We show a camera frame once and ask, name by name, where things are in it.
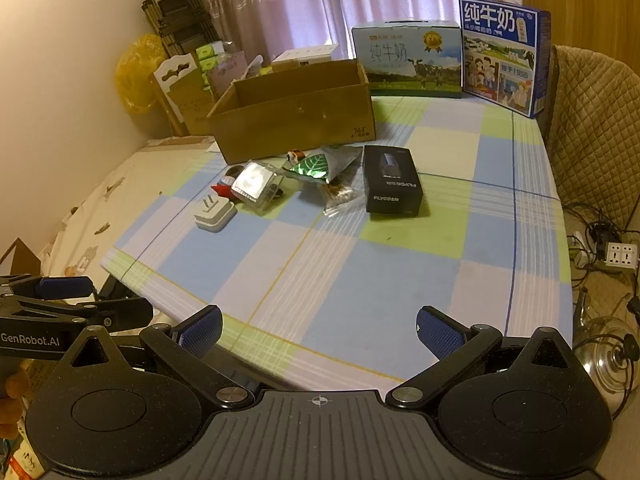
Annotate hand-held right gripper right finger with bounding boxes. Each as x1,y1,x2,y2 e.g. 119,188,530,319
385,306,581,409

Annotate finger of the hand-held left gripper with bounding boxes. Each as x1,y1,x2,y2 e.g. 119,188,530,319
0,296,154,333
0,274,99,306

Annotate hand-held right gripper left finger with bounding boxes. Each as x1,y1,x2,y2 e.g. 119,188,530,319
60,305,258,411

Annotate clear plastic container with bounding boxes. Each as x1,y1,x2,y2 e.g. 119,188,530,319
230,160,284,217

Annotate silver green tea pouch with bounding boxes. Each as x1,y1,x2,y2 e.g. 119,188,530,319
281,145,364,187

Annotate brown cardboard box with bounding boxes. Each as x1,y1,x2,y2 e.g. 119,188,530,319
206,58,379,166

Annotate person's left hand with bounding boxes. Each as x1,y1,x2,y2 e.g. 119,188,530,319
0,372,27,440

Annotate brown cardboard piece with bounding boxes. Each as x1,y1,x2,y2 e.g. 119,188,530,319
0,237,44,279

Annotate printed bed sheet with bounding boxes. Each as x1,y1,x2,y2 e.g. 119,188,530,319
0,144,222,313

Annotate checkered tablecloth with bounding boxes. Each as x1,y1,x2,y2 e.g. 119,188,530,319
100,92,574,395

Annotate white power adapter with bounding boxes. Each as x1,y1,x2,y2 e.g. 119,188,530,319
193,195,239,234

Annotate black product box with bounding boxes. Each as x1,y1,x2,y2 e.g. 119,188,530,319
362,144,426,219

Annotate clear snack packet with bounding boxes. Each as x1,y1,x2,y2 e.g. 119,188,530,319
319,182,363,218

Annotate white power strip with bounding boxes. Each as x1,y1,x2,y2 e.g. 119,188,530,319
605,240,640,273

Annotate yellow plastic bag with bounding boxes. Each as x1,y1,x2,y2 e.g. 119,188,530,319
115,33,169,114

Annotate quilted chair cover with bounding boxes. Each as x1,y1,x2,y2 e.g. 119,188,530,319
542,45,640,233

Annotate pink paper bag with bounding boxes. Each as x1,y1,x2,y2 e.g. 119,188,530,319
207,54,249,100

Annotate crumpled plastic wrapping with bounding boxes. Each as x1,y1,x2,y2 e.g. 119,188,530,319
244,54,275,80

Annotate light blue milk carton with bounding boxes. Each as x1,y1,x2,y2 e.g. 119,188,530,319
351,20,464,99

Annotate dark blue milk carton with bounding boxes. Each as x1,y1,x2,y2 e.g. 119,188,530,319
458,0,554,119

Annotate black folding cart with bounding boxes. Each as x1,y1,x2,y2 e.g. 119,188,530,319
139,0,222,57

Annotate pink curtain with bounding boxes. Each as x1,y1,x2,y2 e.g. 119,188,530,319
187,0,497,64

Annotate black power cable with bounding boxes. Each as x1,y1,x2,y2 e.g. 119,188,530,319
564,202,640,253

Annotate cardboard box with white handle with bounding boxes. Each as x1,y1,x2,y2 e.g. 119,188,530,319
152,52,217,137

